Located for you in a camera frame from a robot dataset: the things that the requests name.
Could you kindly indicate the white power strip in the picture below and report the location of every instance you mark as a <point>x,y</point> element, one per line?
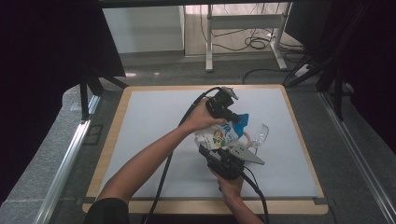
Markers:
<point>302,71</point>

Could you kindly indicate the white metal desk frame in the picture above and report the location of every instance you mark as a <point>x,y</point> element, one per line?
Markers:
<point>243,21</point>

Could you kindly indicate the black tripod stand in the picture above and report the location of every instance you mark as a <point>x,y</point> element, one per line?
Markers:
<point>84,93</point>

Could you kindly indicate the black metal stand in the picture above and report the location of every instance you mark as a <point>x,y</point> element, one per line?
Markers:
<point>337,90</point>

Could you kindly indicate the person's right hand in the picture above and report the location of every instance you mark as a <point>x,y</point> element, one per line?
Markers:
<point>230,189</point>

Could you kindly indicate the aluminium rail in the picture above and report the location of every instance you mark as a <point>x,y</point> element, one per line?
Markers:
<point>358,158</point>
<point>68,161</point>

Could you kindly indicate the clear glass pitcher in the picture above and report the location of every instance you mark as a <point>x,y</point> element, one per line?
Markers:
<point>261,135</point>

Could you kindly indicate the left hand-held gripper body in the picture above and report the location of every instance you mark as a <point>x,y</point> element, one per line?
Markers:
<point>219,105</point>

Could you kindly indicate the black curtain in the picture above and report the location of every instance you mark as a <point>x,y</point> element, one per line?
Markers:
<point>40,77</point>
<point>367,62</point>

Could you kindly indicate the person's dark sleeve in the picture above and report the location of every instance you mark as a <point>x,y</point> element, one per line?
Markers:
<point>107,213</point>

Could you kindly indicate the white mat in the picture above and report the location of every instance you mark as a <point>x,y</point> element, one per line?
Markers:
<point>280,177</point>

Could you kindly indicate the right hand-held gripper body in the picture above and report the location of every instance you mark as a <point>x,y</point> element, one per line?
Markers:
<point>227,166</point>

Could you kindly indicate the white and blue milk pouch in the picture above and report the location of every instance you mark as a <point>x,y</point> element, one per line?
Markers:
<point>218,137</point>

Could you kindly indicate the person's left hand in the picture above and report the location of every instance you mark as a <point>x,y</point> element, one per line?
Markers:
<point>200,118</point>

